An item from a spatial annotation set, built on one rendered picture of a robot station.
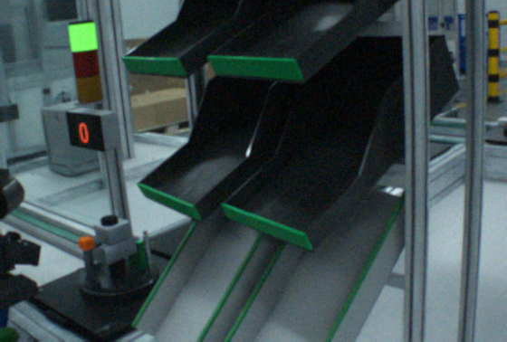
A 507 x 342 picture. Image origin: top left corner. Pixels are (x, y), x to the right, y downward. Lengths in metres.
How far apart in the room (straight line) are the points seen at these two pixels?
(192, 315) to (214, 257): 0.09
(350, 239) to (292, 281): 0.09
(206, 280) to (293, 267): 0.13
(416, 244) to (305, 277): 0.15
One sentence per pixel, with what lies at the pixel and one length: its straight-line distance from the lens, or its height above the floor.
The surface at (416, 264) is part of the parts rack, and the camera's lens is 0.65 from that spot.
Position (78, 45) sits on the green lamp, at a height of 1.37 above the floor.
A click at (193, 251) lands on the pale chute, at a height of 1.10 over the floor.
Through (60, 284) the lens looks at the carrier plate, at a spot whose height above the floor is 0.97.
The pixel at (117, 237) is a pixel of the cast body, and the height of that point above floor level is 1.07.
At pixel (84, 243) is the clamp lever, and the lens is 0.95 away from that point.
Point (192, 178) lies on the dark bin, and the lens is 0.73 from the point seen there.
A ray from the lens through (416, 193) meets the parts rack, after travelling 0.62.
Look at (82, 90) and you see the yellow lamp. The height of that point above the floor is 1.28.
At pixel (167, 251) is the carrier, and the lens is 1.13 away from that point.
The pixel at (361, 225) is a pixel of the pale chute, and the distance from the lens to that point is 0.71.
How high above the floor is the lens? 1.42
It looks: 14 degrees down
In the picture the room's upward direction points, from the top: 5 degrees counter-clockwise
